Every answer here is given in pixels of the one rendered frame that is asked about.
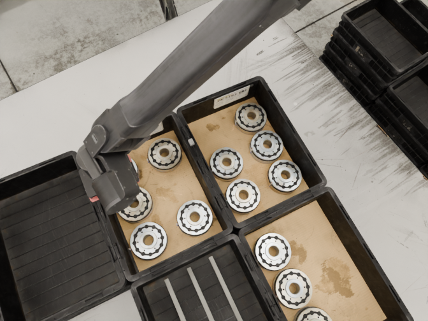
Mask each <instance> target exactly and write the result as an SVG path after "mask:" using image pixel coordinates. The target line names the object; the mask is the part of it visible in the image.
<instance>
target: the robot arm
mask: <svg viewBox="0 0 428 321"><path fill-rule="evenodd" d="M310 1H312V0H223V1H222V2H221V3H220V4H219V5H218V6H217V7H216V8H215V9H214V10H213V11H212V12H211V13H210V14H209V15H208V16H207V17H206V18H205V19H204V20H203V21H202V22H201V23H200V24H199V25H198V26H197V27H196V28H195V29H194V30H193V31H192V32H191V33H190V34H189V35H188V36H187V37H186V38H185V39H184V40H183V41H182V42H181V43H180V44H179V45H178V46H177V47H176V48H175V49H174V50H173V51H172V52H171V53H170V54H169V55H168V56H167V57H166V58H165V59H164V60H163V61H162V62H161V63H160V64H159V65H158V66H157V67H156V68H155V69H154V70H153V71H152V72H151V73H150V74H149V75H148V76H147V77H146V78H145V79H144V80H143V81H142V82H141V83H140V84H139V85H138V86H137V87H136V88H135V89H134V90H133V91H132V92H131V93H129V94H128V95H127V96H124V97H123V98H121V99H120V100H119V101H117V102H116V103H115V105H114V106H113V107H112V108H111V109H109V108H107V109H105V110H104V111H103V113H102V114H101V115H100V116H99V117H98V118H97V119H96V120H95V121H94V123H93V124H92V127H91V130H90V132H89V134H88V135H87V137H86V138H85V139H84V141H83V143H84V145H82V146H81V147H80V148H79V150H78V151H77V154H76V161H77V164H78V165H79V166H80V167H81V169H80V170H79V174H80V177H81V179H82V183H83V186H84V188H85V191H86V193H87V196H88V197H89V198H90V200H91V201H92V202H95V201H97V200H100V202H101V204H102V206H103V208H104V210H105V212H106V213H107V214H108V215H111V214H114V213H118V212H120V211H122V210H124V209H126V208H127V207H129V206H130V205H131V204H132V203H133V202H135V200H136V199H137V195H138V194H139V192H140V188H139V185H138V183H139V182H140V179H139V176H138V174H137V172H136V169H135V167H134V164H133V163H132V160H131V158H130V156H129V155H128V154H129V153H130V152H131V151H132V150H136V149H138V148H139V147H140V146H141V145H142V144H144V143H145V142H146V141H147V140H149V139H150V138H151V137H150V134H151V133H152V132H154V130H156V128H158V125H159V124H160V123H161V122H162V121H163V120H164V119H165V118H166V117H167V116H168V115H169V114H170V113H171V112H172V111H173V110H174V109H175V108H176V107H177V106H179V105H180V104H181V103H182V102H184V100H186V98H188V97H189V96H190V95H191V94H193V93H194V92H195V91H196V90H197V89H198V88H199V87H200V86H201V85H203V84H204V83H205V82H206V81H207V80H209V79H210V78H211V77H212V76H213V75H214V74H215V73H216V72H218V71H219V70H220V69H221V68H222V67H224V66H225V65H226V64H227V63H228V62H229V61H230V60H231V59H233V58H234V57H235V56H236V55H237V54H239V53H240V51H242V50H243V49H244V48H245V47H246V46H248V45H249V44H250V43H251V42H252V41H253V40H254V39H255V38H257V37H258V36H259V35H260V34H262V33H263V32H264V31H265V30H266V29H267V28H269V27H270V26H271V25H273V24H274V23H275V22H276V21H278V20H279V19H281V18H283V17H285V16H287V15H288V14H289V13H291V12H293V11H294V10H295V9H296V10H298V11H300V10H301V9H302V8H304V7H305V6H306V5H307V4H308V3H309V2H310Z"/></svg>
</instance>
